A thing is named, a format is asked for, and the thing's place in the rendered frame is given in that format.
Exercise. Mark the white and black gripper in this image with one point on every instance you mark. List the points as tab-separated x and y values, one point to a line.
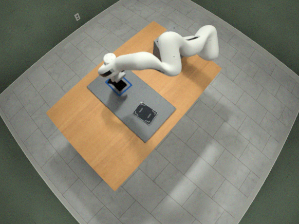
111	81

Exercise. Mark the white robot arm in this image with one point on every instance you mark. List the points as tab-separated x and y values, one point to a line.
171	45

